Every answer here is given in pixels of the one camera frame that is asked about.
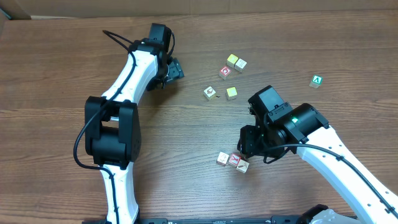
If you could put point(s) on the green V wooden block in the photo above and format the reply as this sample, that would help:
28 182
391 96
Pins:
316 81

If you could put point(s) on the red circle wooden block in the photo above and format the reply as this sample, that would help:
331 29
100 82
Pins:
224 72

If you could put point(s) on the yellow wooden block upper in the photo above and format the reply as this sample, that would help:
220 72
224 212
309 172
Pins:
231 60

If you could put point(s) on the yellow wooden block centre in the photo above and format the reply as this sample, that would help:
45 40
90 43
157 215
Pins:
231 93

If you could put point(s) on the yellow wooden block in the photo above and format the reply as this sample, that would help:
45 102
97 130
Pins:
231 93
231 60

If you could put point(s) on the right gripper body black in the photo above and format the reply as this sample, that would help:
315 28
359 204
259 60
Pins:
247 144

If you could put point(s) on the red picture wooden block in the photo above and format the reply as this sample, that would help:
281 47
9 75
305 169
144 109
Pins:
222 158

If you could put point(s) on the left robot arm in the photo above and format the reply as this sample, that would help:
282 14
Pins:
112 132

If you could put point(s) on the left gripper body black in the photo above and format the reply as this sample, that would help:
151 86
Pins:
175 70

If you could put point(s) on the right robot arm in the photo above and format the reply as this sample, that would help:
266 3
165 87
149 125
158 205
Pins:
304 131

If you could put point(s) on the hammer picture wooden block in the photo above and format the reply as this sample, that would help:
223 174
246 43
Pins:
242 166

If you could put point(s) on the red Y wooden block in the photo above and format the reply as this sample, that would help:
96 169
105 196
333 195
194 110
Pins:
234 159

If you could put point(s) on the brown animal wooden block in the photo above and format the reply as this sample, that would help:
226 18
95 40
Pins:
209 93

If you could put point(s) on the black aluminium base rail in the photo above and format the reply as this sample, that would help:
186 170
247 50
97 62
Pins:
276 219

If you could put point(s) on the white wooden block upper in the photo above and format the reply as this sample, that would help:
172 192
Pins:
240 65

